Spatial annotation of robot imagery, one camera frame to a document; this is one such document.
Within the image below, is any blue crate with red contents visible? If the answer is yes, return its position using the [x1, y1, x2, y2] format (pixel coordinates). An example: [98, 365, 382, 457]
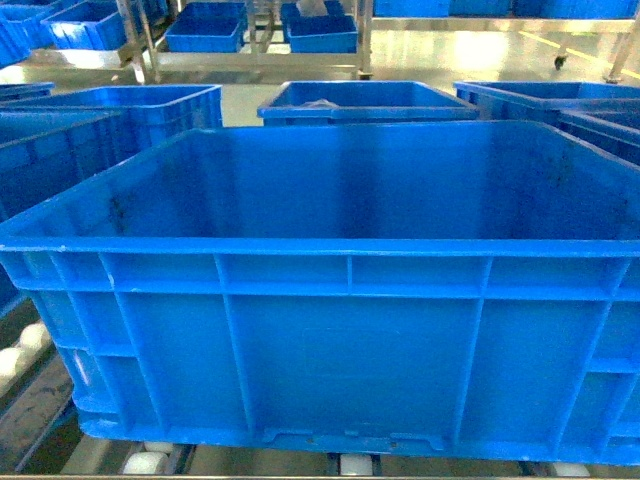
[0, 109, 126, 319]

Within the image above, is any blue crate right rear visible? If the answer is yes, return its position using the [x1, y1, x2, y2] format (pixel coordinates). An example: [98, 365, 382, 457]
[454, 81, 639, 165]

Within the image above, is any large blue plastic crate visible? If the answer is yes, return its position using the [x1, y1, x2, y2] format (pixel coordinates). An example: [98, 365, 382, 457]
[1, 121, 639, 465]

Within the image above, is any blue crate background rack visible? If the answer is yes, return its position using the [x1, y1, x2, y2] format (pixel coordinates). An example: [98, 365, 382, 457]
[165, 2, 248, 53]

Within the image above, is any empty blue crate behind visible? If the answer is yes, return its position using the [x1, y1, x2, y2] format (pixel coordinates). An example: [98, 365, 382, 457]
[1, 84, 223, 156]

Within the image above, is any steel roller shelf rack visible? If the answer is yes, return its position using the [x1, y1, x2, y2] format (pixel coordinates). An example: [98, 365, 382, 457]
[0, 289, 640, 480]

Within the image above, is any blue crate middle row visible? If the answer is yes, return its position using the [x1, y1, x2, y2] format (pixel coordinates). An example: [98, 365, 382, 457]
[257, 80, 480, 126]

